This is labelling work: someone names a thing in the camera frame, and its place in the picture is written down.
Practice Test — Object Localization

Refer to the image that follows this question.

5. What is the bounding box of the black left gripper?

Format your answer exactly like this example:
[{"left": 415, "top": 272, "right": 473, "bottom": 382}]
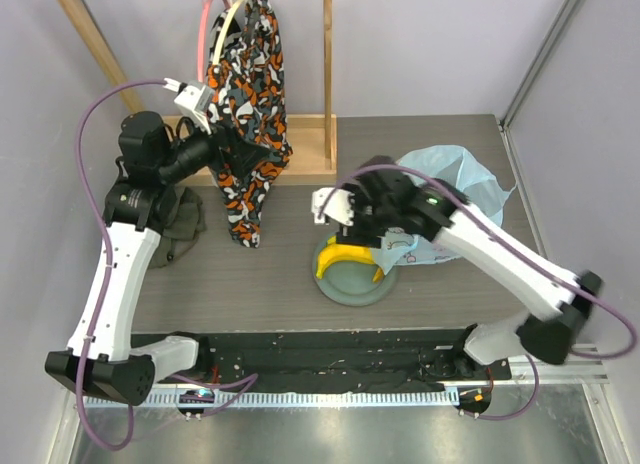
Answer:
[{"left": 157, "top": 109, "right": 269, "bottom": 184}]

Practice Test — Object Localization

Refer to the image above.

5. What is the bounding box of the yellow fake banana bunch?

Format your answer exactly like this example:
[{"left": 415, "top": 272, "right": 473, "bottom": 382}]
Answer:
[{"left": 315, "top": 236, "right": 376, "bottom": 279}]

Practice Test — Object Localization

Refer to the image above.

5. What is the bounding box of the light blue cartoon plastic bag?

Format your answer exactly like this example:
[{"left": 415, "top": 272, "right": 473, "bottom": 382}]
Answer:
[{"left": 374, "top": 144, "right": 517, "bottom": 277}]

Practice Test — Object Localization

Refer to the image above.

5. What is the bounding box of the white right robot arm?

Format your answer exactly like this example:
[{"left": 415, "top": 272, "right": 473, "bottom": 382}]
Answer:
[{"left": 313, "top": 156, "right": 602, "bottom": 379}]

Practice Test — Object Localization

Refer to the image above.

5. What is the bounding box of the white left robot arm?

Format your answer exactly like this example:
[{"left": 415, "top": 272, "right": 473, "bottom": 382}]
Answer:
[{"left": 45, "top": 111, "right": 259, "bottom": 406}]

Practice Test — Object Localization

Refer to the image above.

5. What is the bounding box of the wooden clothes rack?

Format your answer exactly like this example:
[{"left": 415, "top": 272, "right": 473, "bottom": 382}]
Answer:
[{"left": 57, "top": 0, "right": 337, "bottom": 185}]

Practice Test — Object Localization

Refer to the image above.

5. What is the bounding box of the orange camouflage patterned garment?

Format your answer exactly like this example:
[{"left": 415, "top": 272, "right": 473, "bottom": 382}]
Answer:
[{"left": 205, "top": 0, "right": 293, "bottom": 248}]

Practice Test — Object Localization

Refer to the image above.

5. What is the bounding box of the olive green crumpled cloth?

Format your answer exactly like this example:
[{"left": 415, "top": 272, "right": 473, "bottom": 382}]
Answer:
[{"left": 149, "top": 187, "right": 207, "bottom": 269}]

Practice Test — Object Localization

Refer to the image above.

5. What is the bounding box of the grey-green round plate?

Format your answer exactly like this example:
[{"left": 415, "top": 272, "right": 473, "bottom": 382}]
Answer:
[{"left": 312, "top": 235, "right": 399, "bottom": 307}]

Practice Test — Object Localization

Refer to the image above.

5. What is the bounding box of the cream clothes hanger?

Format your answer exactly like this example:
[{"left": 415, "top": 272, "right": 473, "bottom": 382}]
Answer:
[{"left": 211, "top": 0, "right": 246, "bottom": 66}]

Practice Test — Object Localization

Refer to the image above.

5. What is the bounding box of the pink clothes hanger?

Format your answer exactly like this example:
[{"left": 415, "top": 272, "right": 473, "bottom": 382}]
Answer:
[{"left": 196, "top": 0, "right": 233, "bottom": 82}]

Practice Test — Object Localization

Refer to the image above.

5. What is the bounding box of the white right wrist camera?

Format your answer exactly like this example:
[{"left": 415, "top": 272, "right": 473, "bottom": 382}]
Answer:
[{"left": 311, "top": 187, "right": 355, "bottom": 226}]

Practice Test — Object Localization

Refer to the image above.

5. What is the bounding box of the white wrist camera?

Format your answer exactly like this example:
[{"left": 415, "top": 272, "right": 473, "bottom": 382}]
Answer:
[
  {"left": 164, "top": 78, "right": 214, "bottom": 135},
  {"left": 311, "top": 187, "right": 355, "bottom": 226}
]

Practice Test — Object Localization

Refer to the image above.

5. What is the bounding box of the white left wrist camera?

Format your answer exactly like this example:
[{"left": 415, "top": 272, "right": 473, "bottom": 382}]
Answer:
[{"left": 164, "top": 78, "right": 214, "bottom": 135}]

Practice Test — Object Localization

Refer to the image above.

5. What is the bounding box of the slotted white cable duct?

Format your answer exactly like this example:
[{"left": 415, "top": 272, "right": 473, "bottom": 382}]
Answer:
[{"left": 84, "top": 388, "right": 460, "bottom": 409}]

